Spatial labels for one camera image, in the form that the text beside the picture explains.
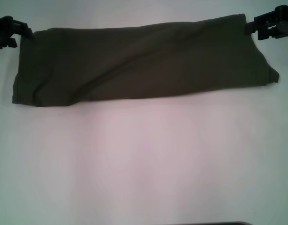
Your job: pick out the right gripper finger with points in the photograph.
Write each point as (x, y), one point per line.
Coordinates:
(250, 28)
(263, 17)

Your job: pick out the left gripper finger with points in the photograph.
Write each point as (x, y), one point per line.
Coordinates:
(12, 42)
(23, 29)

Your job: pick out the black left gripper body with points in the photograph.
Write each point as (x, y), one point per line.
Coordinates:
(2, 31)

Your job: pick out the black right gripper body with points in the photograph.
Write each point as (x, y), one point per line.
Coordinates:
(285, 22)

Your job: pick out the dark green printed t-shirt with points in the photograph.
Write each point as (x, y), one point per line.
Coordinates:
(134, 65)

